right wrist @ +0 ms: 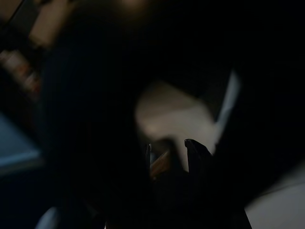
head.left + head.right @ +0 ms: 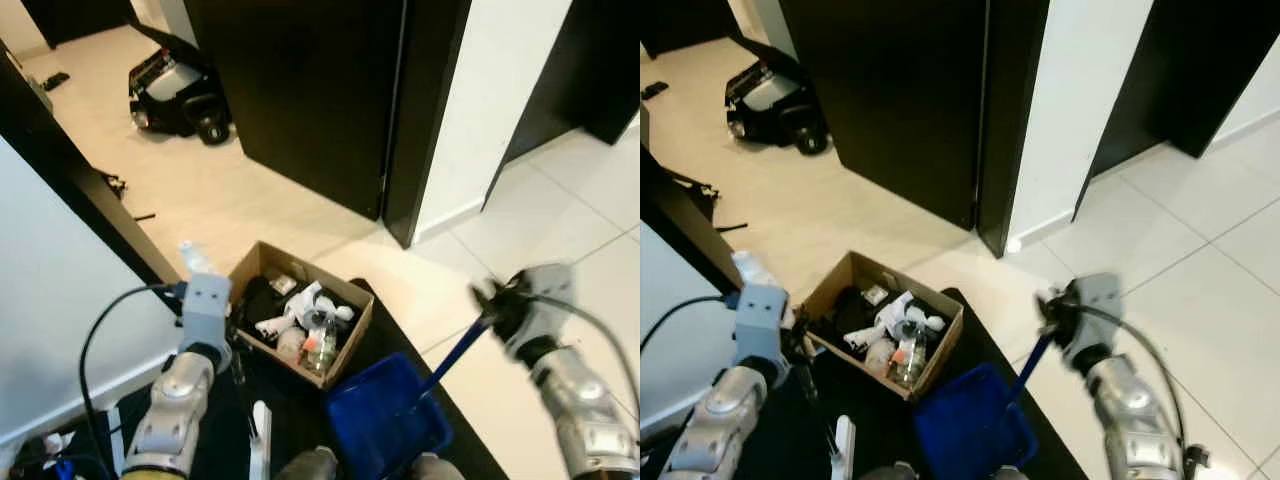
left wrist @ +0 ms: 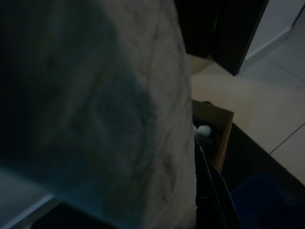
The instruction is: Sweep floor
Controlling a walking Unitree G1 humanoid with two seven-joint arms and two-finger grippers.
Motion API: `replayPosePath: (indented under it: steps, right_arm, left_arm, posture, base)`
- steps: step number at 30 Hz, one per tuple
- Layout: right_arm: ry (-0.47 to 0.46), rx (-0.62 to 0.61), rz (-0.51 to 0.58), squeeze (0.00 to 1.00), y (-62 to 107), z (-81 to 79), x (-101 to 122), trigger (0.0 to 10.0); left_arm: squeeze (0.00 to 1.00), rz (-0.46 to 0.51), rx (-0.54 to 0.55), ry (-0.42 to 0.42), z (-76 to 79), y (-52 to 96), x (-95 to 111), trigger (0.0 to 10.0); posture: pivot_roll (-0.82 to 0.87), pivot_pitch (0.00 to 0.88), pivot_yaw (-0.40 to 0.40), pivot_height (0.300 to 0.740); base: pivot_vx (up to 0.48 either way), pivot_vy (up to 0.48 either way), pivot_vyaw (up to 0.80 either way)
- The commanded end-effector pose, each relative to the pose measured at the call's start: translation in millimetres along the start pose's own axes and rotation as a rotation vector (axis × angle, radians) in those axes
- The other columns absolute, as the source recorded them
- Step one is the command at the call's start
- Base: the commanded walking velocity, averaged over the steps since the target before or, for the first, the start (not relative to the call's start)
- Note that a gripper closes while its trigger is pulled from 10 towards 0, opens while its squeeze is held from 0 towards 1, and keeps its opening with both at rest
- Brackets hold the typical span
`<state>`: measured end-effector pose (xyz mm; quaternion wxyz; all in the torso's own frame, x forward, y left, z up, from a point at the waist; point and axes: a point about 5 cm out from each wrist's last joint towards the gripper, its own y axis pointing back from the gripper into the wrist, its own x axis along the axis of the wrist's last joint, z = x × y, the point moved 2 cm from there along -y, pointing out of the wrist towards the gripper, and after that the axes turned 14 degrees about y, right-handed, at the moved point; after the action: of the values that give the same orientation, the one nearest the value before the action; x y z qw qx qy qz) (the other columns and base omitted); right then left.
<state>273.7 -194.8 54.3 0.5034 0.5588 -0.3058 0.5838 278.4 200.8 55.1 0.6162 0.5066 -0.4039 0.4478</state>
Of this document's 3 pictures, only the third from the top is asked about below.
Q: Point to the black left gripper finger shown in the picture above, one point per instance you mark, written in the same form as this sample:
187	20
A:
214	198

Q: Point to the blue plastic dustpan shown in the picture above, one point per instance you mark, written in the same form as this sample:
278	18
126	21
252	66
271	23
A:
262	198

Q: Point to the brown cardboard box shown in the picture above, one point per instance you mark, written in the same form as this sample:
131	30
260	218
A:
224	133

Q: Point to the black cabinet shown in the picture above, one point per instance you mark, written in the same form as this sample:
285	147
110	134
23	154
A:
214	28

